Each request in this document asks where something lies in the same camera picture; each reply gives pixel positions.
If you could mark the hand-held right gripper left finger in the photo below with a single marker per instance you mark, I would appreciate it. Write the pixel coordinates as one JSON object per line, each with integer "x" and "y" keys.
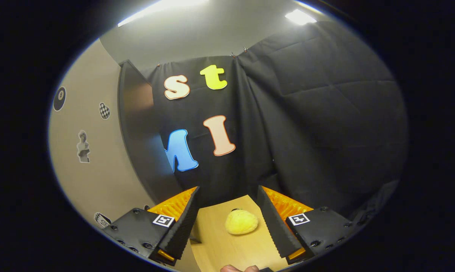
{"x": 182, "y": 230}

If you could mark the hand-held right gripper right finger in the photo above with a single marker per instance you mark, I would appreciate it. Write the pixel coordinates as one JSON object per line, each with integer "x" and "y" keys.
{"x": 274, "y": 230}

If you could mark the light grey cabinet door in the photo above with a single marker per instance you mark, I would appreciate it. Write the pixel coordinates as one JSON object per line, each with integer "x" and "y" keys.
{"x": 110, "y": 181}

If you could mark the yellow sponge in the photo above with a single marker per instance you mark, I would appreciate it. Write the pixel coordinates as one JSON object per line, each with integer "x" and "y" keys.
{"x": 241, "y": 222}

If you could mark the black backdrop cloth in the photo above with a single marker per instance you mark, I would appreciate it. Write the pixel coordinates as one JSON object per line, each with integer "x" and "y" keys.
{"x": 325, "y": 113}

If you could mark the ceiling light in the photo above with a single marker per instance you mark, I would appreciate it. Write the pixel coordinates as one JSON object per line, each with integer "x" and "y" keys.
{"x": 300, "y": 17}
{"x": 163, "y": 9}

